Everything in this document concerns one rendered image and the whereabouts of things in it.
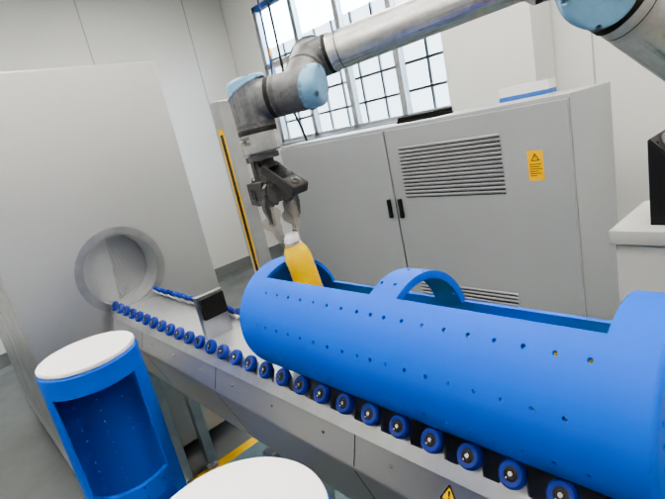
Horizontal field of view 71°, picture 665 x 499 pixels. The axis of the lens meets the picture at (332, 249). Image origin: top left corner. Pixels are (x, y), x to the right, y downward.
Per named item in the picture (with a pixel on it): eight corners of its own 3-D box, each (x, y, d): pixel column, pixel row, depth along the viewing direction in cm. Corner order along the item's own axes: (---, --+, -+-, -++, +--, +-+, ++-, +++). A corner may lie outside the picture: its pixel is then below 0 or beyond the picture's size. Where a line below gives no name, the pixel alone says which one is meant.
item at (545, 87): (508, 102, 249) (506, 87, 247) (556, 93, 233) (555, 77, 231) (499, 105, 240) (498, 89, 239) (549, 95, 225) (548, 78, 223)
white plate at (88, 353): (20, 367, 141) (22, 370, 141) (56, 384, 123) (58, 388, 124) (108, 326, 161) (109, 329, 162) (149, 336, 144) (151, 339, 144)
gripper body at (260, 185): (276, 200, 118) (263, 151, 115) (297, 198, 112) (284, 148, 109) (251, 208, 113) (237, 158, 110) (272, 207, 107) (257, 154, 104)
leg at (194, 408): (215, 460, 246) (180, 353, 230) (221, 464, 241) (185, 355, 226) (205, 466, 242) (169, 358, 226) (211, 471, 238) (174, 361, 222)
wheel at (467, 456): (474, 436, 80) (468, 435, 79) (490, 460, 77) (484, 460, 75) (455, 451, 81) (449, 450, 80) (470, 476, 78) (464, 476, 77)
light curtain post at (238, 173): (319, 470, 222) (223, 101, 179) (327, 475, 218) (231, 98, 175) (309, 478, 218) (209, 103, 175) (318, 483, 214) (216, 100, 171)
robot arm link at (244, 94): (255, 69, 99) (215, 81, 102) (271, 130, 102) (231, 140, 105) (272, 71, 107) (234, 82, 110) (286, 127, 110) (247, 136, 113)
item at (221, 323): (230, 327, 167) (218, 286, 163) (236, 329, 164) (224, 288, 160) (205, 340, 160) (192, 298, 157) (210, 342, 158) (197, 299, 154)
